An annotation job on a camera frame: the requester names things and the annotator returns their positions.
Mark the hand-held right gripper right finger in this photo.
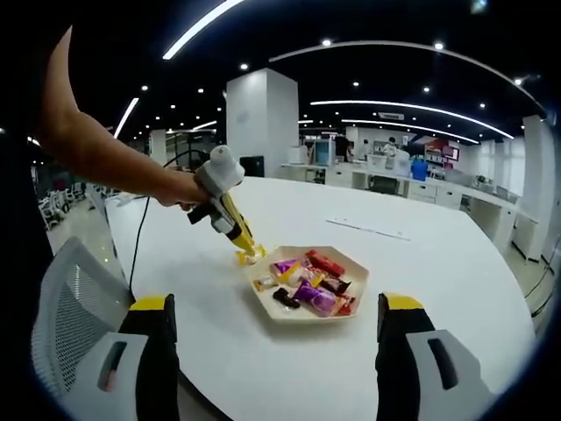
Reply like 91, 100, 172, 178
374, 292, 492, 421

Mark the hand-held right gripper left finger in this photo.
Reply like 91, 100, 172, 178
69, 293, 181, 421

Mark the small purple food packet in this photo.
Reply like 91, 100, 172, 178
273, 259, 302, 277

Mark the black food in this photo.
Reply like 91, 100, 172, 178
272, 288, 302, 310

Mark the long red food packet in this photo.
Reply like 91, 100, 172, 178
305, 249, 345, 275

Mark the large purple food packet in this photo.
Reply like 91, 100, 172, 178
293, 280, 337, 317

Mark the dark brown food bar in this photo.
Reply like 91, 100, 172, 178
322, 278, 352, 294

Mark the cream hexagonal container tray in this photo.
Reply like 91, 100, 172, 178
247, 245, 371, 324

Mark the person's left hand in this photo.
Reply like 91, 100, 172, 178
157, 169, 210, 212

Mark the white square pillar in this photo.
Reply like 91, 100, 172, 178
521, 116, 553, 264
226, 68, 300, 179

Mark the grey mesh office chair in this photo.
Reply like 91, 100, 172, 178
30, 236, 137, 396

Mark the light blue display cabinet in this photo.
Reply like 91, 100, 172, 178
314, 139, 337, 166

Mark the straight ceiling light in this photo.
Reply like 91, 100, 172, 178
162, 0, 245, 61

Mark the row of white chairs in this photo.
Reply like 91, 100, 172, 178
39, 182, 89, 225

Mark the person's black shirt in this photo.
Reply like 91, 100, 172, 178
4, 131, 56, 378

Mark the long white counter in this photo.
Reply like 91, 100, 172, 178
280, 161, 540, 264

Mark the short curved ceiling light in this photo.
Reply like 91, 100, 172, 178
341, 118, 481, 145

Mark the long curved ceiling light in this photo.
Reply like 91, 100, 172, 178
309, 99, 516, 140

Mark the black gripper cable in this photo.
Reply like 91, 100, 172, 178
129, 148, 207, 290

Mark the red wall poster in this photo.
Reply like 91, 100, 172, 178
424, 139, 461, 166

